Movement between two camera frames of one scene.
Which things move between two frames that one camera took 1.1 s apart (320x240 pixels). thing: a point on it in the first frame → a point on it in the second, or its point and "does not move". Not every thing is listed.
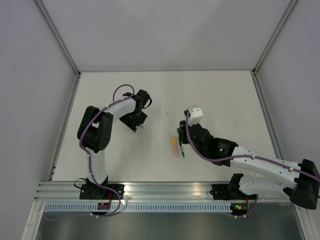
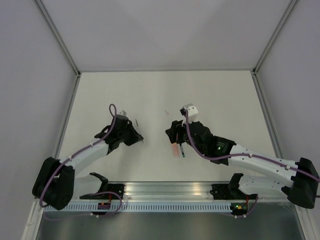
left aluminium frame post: [59, 37] does not move
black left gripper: [125, 120] → [135, 137]
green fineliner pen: [181, 147] does not move
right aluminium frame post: [289, 9] does not move
